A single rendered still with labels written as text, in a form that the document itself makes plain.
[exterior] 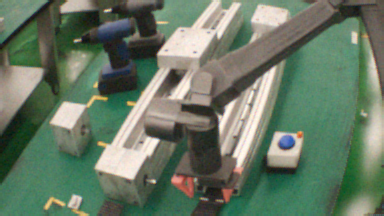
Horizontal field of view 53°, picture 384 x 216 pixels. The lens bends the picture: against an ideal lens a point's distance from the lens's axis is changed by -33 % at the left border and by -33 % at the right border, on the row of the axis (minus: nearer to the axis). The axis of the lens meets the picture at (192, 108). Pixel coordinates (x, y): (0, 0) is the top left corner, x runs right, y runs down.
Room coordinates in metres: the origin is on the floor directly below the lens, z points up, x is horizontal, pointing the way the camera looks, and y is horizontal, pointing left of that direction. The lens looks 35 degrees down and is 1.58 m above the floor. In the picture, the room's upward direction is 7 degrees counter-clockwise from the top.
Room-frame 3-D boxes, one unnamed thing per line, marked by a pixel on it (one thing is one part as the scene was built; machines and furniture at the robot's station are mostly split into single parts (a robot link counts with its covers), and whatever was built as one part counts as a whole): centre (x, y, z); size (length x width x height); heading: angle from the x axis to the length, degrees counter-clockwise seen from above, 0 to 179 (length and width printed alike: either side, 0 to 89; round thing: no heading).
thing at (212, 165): (0.75, -0.01, 0.93); 0.10 x 0.07 x 0.07; 66
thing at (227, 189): (0.74, -0.04, 0.86); 0.07 x 0.07 x 0.09; 66
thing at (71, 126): (1.02, 0.31, 0.83); 0.11 x 0.10 x 0.10; 67
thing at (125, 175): (0.82, 0.15, 0.83); 0.12 x 0.09 x 0.10; 67
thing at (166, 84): (1.24, -0.01, 0.82); 0.80 x 0.10 x 0.09; 157
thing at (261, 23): (1.40, -0.28, 0.87); 0.16 x 0.11 x 0.07; 157
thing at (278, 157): (0.86, -0.19, 0.81); 0.10 x 0.08 x 0.06; 67
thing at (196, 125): (0.76, -0.01, 0.99); 0.07 x 0.06 x 0.07; 63
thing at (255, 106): (1.16, -0.19, 0.82); 0.80 x 0.10 x 0.09; 157
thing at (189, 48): (1.24, -0.01, 0.87); 0.16 x 0.11 x 0.07; 157
